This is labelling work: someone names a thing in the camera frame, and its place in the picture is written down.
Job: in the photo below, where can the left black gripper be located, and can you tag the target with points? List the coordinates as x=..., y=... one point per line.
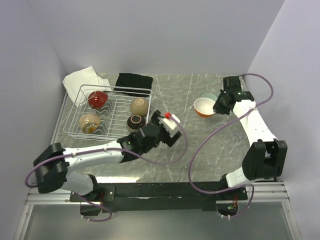
x=167, y=139

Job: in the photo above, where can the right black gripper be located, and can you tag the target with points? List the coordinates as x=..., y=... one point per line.
x=217, y=107

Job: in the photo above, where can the dark red bowl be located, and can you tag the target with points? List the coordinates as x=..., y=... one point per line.
x=97, y=99

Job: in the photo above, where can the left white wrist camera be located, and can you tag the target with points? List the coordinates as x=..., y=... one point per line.
x=169, y=122

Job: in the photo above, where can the white folded cloth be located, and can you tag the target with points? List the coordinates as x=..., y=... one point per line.
x=87, y=77

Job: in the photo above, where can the beige floral bowl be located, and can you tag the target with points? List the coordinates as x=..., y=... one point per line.
x=89, y=122

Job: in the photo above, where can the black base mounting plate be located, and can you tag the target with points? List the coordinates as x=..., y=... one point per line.
x=160, y=196

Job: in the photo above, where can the dark brown patterned bowl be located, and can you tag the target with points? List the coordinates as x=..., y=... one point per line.
x=135, y=122

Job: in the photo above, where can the black folded cloth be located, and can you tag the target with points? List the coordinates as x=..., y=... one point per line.
x=134, y=85

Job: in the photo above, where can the orange bowl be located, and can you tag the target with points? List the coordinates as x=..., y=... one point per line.
x=204, y=107

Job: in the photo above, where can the tan ceramic bowl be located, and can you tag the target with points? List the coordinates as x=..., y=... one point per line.
x=139, y=106

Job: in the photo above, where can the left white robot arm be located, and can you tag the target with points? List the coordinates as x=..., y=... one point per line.
x=57, y=167

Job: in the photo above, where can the light blue bowl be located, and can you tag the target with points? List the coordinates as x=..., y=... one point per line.
x=209, y=96

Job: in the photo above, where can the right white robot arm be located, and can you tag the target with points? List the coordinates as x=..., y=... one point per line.
x=266, y=156

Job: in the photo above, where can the white wire dish rack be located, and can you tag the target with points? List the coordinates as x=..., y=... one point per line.
x=113, y=114

